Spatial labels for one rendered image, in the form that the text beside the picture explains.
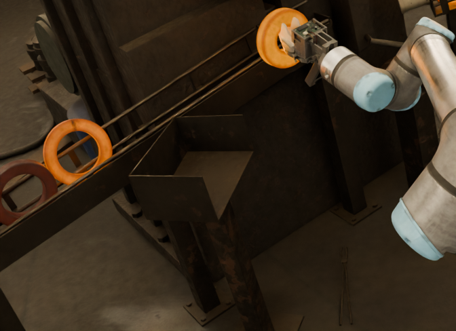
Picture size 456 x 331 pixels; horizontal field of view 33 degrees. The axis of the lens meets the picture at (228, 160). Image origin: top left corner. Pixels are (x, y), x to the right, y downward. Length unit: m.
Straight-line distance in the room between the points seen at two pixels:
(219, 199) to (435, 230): 0.69
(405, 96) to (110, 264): 1.40
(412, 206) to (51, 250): 1.96
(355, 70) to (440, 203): 0.55
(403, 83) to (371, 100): 0.12
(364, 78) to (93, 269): 1.45
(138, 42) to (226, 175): 0.48
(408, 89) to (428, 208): 0.58
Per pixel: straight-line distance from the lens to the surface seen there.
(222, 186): 1.90
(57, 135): 2.07
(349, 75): 1.77
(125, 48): 2.14
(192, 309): 2.49
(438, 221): 1.33
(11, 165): 2.02
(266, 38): 1.95
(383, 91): 1.76
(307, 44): 1.86
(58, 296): 2.81
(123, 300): 2.65
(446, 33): 1.81
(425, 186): 1.33
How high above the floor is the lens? 1.63
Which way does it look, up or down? 31 degrees down
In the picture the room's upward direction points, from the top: 19 degrees counter-clockwise
